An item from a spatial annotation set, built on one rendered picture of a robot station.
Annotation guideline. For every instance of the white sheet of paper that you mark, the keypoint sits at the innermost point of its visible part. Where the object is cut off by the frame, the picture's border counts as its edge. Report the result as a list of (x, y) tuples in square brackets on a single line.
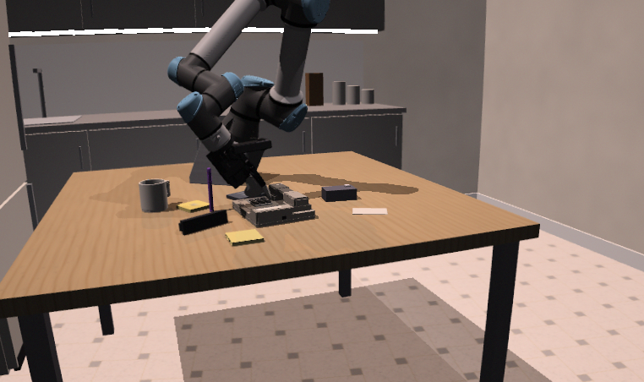
[(369, 211)]

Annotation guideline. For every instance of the yellow square sticky pad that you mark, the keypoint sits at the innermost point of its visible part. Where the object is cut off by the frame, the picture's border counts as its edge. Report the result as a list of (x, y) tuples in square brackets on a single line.
[(244, 237)]

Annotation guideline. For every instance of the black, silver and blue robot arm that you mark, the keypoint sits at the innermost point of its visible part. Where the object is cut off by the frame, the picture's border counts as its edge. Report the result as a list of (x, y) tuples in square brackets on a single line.
[(250, 99)]

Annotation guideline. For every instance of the yellow sticky note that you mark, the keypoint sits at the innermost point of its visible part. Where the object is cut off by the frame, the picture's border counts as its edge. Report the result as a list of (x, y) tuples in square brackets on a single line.
[(193, 206)]

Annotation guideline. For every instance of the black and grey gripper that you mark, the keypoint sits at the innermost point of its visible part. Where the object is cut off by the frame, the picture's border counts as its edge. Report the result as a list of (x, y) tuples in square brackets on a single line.
[(235, 169)]

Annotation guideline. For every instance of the grey mug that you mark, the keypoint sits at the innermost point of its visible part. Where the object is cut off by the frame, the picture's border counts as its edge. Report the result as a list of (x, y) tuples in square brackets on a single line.
[(153, 196)]

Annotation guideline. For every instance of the beige desk phone body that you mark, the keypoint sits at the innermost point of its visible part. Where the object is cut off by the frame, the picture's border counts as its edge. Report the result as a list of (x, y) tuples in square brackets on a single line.
[(267, 212)]

